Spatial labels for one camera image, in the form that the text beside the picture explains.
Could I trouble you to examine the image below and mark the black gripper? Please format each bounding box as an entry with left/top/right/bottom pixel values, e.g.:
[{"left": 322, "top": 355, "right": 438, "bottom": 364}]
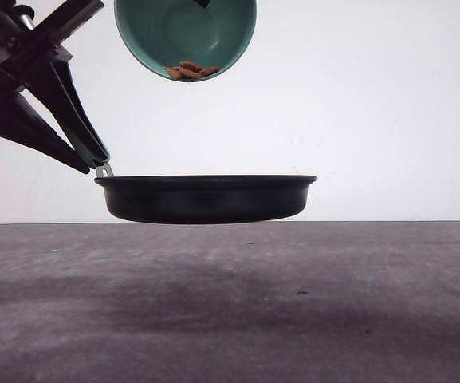
[{"left": 0, "top": 0, "right": 110, "bottom": 174}]

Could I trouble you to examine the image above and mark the mint green bowl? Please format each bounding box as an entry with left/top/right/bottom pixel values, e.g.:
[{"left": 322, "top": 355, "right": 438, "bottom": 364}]
[{"left": 114, "top": 1, "right": 257, "bottom": 79}]

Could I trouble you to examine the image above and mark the brown beef pieces pile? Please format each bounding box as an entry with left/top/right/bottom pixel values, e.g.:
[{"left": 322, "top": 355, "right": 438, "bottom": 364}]
[{"left": 163, "top": 61, "right": 220, "bottom": 81}]

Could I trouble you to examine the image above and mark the black frying pan green handle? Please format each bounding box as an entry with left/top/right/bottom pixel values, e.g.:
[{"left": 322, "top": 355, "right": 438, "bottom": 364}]
[{"left": 70, "top": 121, "right": 317, "bottom": 225}]

